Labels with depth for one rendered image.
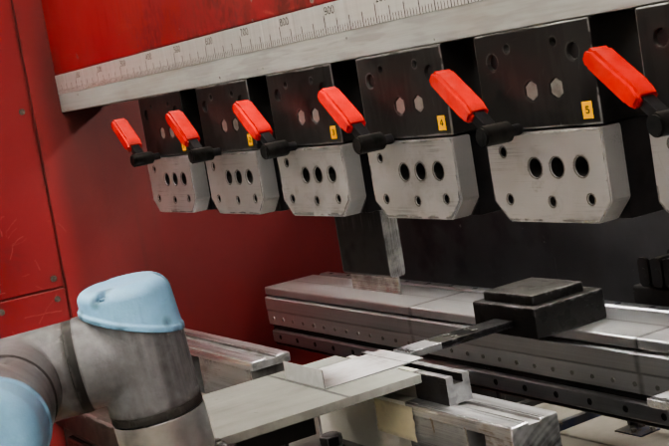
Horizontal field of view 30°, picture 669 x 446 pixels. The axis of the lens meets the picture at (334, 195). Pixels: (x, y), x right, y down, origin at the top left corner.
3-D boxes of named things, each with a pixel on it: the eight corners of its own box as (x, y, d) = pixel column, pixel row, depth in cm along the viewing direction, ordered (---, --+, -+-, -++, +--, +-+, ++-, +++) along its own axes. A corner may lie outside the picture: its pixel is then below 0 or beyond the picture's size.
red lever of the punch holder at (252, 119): (229, 99, 144) (268, 150, 138) (260, 94, 146) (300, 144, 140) (227, 111, 145) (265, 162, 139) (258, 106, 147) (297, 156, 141)
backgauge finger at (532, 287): (375, 361, 148) (368, 321, 148) (543, 310, 161) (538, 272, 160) (434, 373, 138) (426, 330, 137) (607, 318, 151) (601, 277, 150)
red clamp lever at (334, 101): (315, 86, 127) (363, 143, 121) (348, 80, 129) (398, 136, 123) (311, 100, 128) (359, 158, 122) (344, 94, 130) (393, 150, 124)
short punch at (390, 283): (346, 290, 144) (333, 209, 143) (360, 286, 145) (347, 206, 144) (393, 296, 136) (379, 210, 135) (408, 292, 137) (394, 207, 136)
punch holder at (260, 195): (214, 213, 163) (191, 89, 162) (271, 200, 168) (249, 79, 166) (266, 214, 150) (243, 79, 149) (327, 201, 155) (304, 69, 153)
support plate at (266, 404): (130, 425, 135) (129, 416, 135) (336, 363, 148) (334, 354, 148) (199, 455, 120) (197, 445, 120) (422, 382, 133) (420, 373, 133)
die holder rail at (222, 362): (127, 382, 210) (117, 328, 209) (159, 373, 213) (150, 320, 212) (263, 431, 167) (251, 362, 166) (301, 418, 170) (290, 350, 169)
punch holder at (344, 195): (286, 215, 146) (262, 76, 144) (346, 201, 150) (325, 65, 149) (352, 217, 133) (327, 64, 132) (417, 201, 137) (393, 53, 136)
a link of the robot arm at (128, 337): (67, 288, 102) (167, 260, 103) (104, 413, 104) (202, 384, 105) (60, 306, 95) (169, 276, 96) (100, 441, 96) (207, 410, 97)
